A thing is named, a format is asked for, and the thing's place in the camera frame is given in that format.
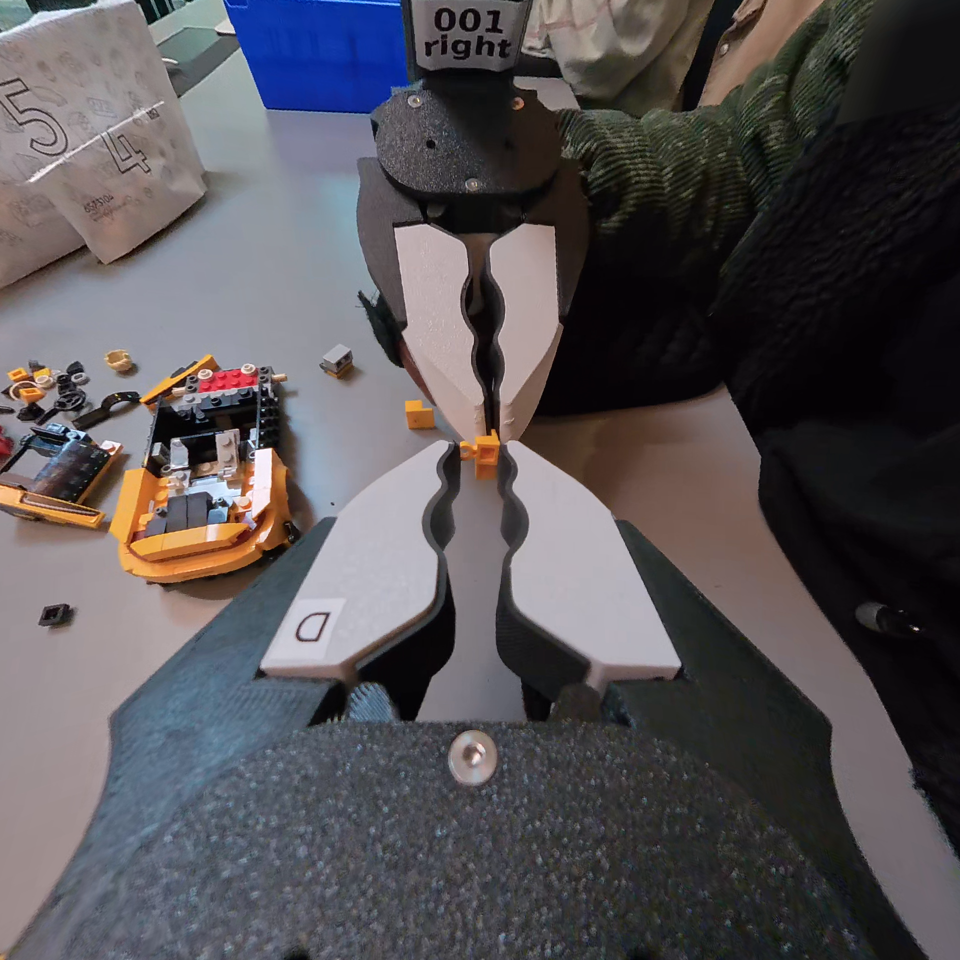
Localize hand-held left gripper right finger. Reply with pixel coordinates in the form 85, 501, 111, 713
495, 441, 684, 702

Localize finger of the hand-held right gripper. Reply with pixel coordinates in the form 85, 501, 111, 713
486, 223, 567, 445
392, 222, 492, 444

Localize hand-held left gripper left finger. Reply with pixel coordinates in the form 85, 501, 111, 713
258, 441, 457, 721

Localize yellow lego clip piece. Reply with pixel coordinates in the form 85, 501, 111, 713
459, 429, 502, 481

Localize yellow lego car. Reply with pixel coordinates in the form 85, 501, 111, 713
108, 363, 303, 585

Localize yellow lego side panel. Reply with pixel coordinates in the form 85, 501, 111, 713
141, 352, 216, 406

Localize yellow lego car roof section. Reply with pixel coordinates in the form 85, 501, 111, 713
0, 421, 125, 530

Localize person's right forearm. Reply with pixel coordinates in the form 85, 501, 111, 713
558, 0, 882, 260

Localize black curved lego piece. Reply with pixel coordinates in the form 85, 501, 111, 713
71, 390, 141, 431

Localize pile of small lego pieces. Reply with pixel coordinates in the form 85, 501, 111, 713
0, 360, 93, 423

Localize blue plastic bin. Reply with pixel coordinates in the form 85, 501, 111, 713
225, 0, 411, 114

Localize small white printed paper bag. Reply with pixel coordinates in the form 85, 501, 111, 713
56, 97, 210, 265

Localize large white printed paper bag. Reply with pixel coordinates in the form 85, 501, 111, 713
0, 0, 181, 290

